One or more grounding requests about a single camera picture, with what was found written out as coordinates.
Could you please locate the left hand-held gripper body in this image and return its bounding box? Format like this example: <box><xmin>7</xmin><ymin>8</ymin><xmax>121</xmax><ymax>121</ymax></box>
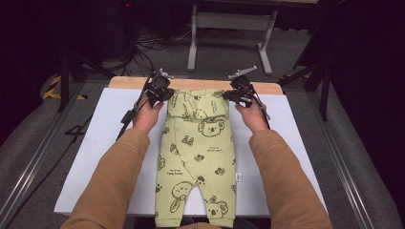
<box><xmin>146</xmin><ymin>68</ymin><xmax>175</xmax><ymax>108</ymax></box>

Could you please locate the left hand-held gripper black cable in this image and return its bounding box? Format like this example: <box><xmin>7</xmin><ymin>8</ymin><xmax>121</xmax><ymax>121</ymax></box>
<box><xmin>116</xmin><ymin>75</ymin><xmax>154</xmax><ymax>141</ymax></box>

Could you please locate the yellow black hazard tape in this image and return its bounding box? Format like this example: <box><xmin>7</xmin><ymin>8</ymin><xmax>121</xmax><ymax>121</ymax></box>
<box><xmin>42</xmin><ymin>74</ymin><xmax>89</xmax><ymax>101</ymax></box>

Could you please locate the hand-held gripper black cable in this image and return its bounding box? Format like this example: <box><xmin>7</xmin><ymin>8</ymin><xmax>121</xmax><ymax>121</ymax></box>
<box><xmin>245</xmin><ymin>84</ymin><xmax>272</xmax><ymax>130</ymax></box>
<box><xmin>116</xmin><ymin>75</ymin><xmax>154</xmax><ymax>141</ymax></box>

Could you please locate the black metal stand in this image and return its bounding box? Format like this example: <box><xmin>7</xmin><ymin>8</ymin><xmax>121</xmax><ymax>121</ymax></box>
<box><xmin>56</xmin><ymin>52</ymin><xmax>116</xmax><ymax>114</ymax></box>
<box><xmin>278</xmin><ymin>63</ymin><xmax>332</xmax><ymax>122</ymax></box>

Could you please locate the person's right hand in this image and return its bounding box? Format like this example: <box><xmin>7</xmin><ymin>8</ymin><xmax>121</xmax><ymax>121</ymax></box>
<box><xmin>235</xmin><ymin>101</ymin><xmax>269</xmax><ymax>135</ymax></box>

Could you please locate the green printed baby romper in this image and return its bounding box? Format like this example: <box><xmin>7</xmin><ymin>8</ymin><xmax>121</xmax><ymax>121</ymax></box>
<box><xmin>155</xmin><ymin>89</ymin><xmax>237</xmax><ymax>229</ymax></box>

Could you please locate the aluminium floor rail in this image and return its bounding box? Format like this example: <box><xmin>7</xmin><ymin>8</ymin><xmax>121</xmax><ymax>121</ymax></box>
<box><xmin>307</xmin><ymin>92</ymin><xmax>375</xmax><ymax>229</ymax></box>
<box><xmin>0</xmin><ymin>80</ymin><xmax>86</xmax><ymax>223</ymax></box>

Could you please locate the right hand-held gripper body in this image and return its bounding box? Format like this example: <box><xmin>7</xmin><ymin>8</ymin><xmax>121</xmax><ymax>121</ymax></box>
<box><xmin>227</xmin><ymin>65</ymin><xmax>259</xmax><ymax>108</ymax></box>

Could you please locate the person's left hand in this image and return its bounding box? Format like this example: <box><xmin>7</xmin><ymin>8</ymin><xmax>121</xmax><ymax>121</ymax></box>
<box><xmin>132</xmin><ymin>97</ymin><xmax>165</xmax><ymax>135</ymax></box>

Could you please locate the white table mat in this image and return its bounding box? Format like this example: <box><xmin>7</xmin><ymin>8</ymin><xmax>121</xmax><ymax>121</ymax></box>
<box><xmin>53</xmin><ymin>87</ymin><xmax>329</xmax><ymax>218</ymax></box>

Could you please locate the person's brown torso clothing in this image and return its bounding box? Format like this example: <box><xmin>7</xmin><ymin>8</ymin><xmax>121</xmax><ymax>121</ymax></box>
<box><xmin>178</xmin><ymin>221</ymin><xmax>224</xmax><ymax>229</ymax></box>

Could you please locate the bundle of black floor cables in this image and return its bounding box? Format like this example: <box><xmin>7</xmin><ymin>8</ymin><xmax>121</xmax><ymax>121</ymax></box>
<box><xmin>118</xmin><ymin>28</ymin><xmax>192</xmax><ymax>77</ymax></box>

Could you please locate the right hand-held gripper black cable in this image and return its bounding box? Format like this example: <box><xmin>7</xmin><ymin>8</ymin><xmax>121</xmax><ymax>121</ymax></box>
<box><xmin>245</xmin><ymin>84</ymin><xmax>272</xmax><ymax>130</ymax></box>

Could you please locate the grey metal table frame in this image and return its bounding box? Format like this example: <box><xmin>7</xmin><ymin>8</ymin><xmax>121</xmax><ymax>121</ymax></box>
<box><xmin>186</xmin><ymin>4</ymin><xmax>279</xmax><ymax>76</ymax></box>

